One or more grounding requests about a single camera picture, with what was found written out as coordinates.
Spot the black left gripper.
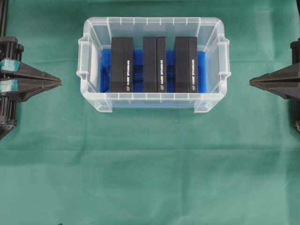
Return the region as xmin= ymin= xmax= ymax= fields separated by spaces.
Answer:
xmin=0 ymin=36 xmax=63 ymax=128

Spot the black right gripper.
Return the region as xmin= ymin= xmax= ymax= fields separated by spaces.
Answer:
xmin=249 ymin=38 xmax=300 ymax=129

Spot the black box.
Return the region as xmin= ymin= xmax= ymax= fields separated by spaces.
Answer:
xmin=110 ymin=37 xmax=134 ymax=93
xmin=142 ymin=36 xmax=167 ymax=93
xmin=174 ymin=37 xmax=198 ymax=93

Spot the clear plastic storage case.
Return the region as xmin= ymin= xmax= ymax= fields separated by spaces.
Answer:
xmin=76 ymin=17 xmax=231 ymax=113

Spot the blue foam liner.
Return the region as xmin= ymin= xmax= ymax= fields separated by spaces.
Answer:
xmin=99 ymin=49 xmax=207 ymax=93

